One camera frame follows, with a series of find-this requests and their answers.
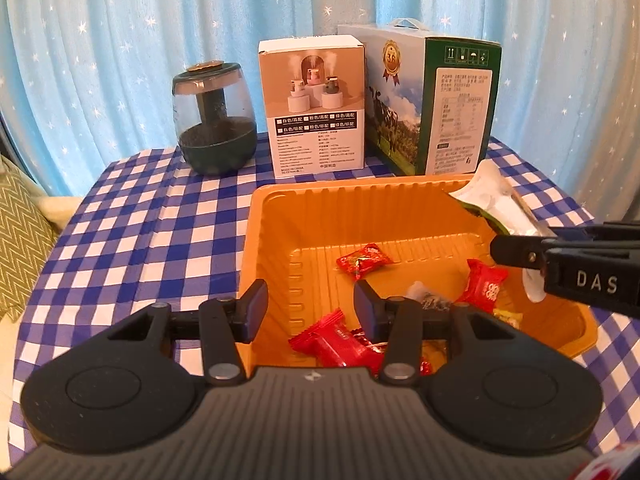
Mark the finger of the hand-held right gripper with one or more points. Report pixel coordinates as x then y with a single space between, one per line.
600 234
515 255

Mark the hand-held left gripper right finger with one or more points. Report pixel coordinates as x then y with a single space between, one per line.
365 307

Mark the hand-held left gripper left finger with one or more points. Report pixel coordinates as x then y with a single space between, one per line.
255 310

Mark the red candy white print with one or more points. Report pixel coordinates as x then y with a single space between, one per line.
485 285

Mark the red candy green print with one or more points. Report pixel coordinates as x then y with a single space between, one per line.
362 261

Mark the plain red snack packet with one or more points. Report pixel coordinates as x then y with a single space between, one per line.
330 342

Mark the white green snack packet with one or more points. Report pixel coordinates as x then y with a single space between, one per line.
495 200

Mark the clear dark snack packet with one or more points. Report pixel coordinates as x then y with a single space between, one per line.
425 295

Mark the yellow green candy packet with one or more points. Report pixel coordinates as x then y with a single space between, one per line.
507 317

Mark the orange plastic basket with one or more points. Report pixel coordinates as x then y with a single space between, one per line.
270 240

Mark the blue white checkered tablecloth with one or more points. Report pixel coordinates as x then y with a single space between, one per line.
150 220

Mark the green white carton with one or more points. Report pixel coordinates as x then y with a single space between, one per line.
455 110

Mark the dark green humidifier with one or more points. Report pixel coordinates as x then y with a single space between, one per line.
215 150

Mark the white humidifier box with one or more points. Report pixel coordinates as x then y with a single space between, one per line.
315 150

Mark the red white patterned cloth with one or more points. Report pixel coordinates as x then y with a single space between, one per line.
607 465

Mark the green zigzag pillow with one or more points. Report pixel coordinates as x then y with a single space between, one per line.
20 240

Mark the cream sofa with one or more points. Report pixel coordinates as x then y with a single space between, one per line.
7 360

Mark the blue star curtain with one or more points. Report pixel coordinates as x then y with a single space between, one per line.
125 35

